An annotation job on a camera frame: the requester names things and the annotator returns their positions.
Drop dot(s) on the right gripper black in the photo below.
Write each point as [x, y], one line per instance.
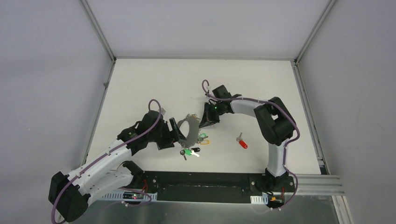
[207, 115]

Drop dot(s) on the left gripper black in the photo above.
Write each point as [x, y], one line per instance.
[168, 136]

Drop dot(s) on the keyring with keys bunch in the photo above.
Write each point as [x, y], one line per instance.
[192, 137]

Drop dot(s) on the red tagged key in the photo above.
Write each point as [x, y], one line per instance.
[241, 141]

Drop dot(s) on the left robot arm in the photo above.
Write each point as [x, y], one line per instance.
[71, 194]

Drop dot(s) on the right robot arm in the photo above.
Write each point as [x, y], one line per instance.
[274, 120]

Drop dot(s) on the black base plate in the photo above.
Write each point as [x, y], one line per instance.
[212, 187]

